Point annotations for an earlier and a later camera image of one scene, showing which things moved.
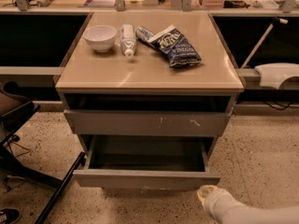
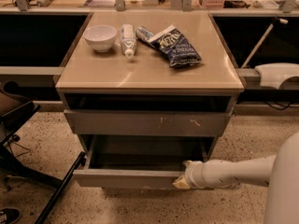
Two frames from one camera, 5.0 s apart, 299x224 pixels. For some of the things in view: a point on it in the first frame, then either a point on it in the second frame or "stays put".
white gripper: (216, 202) to (196, 174)
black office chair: (14, 108) stays put
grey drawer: (145, 161) stays put
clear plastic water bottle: (128, 40) stays put
